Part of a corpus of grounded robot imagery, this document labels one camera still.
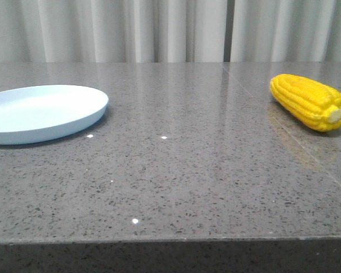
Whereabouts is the light blue round plate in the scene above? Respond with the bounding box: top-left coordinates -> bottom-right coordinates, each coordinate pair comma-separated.
0,85 -> 109,144

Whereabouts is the white pleated curtain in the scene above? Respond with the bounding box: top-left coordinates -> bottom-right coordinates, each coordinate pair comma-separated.
0,1 -> 341,63

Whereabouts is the yellow plastic corn cob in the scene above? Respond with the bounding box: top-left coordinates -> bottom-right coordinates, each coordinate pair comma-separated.
270,74 -> 341,132

